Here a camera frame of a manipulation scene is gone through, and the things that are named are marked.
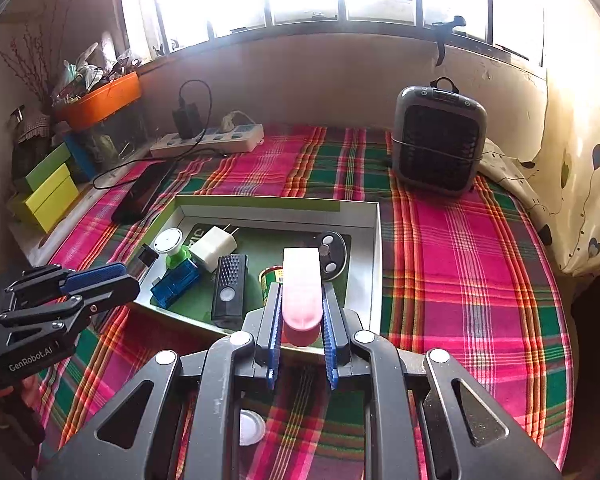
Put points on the green cardboard box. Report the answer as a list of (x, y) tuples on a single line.
[(280, 211)]

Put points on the yellow-green box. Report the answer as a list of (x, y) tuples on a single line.
[(50, 201)]

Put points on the white charger plug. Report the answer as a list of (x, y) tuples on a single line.
[(212, 250)]

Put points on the white power strip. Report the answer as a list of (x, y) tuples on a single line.
[(230, 139)]

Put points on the red-lid jar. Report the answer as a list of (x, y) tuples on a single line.
[(269, 280)]

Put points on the green and white spool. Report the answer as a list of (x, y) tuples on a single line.
[(169, 241)]

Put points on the black smartphone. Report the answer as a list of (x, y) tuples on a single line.
[(140, 195)]

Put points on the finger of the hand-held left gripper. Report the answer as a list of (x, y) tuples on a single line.
[(95, 276), (110, 295)]

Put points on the black rectangular remote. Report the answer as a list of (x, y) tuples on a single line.
[(228, 290)]

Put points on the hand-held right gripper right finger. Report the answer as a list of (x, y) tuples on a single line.
[(331, 331)]

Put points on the dried twigs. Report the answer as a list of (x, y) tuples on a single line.
[(30, 60)]

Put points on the blue card reader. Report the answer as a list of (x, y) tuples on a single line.
[(177, 282)]

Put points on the glass tank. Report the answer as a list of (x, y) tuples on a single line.
[(120, 135)]

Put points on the white round cap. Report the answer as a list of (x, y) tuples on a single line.
[(252, 427)]

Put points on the pink clip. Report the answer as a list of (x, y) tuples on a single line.
[(302, 290)]

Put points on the blue box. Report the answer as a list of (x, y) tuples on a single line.
[(82, 157)]

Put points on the grey fan heater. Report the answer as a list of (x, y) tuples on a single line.
[(437, 150)]

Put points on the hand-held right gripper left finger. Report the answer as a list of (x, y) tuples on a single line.
[(275, 321)]

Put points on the silver and black rectangular device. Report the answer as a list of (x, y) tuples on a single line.
[(144, 255)]

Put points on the orange planter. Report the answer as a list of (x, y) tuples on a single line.
[(105, 97)]

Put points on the black charger adapter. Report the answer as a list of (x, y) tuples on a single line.
[(187, 120)]

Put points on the cloth-covered jar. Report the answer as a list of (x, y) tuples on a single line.
[(30, 135)]

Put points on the cream heart-print curtain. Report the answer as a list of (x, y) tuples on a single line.
[(580, 110)]

